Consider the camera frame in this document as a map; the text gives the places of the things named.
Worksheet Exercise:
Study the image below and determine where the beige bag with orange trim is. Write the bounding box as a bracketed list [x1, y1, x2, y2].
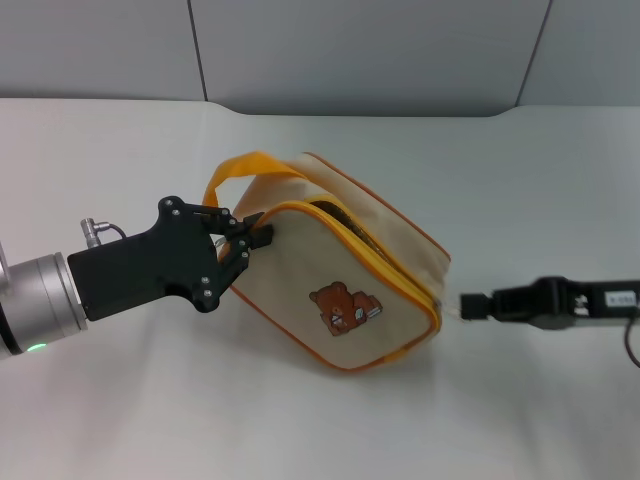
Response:
[203, 150, 453, 373]

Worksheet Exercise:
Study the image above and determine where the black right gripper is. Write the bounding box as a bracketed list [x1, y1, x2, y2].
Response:
[460, 275, 640, 332]

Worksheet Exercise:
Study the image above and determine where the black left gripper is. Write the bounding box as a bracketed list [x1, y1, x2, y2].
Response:
[66, 195, 274, 315]

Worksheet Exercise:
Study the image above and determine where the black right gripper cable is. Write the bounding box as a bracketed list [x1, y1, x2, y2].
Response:
[624, 318, 640, 370]

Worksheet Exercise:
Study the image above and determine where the silver cable connector plug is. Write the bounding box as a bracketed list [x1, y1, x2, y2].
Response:
[79, 215, 115, 249]

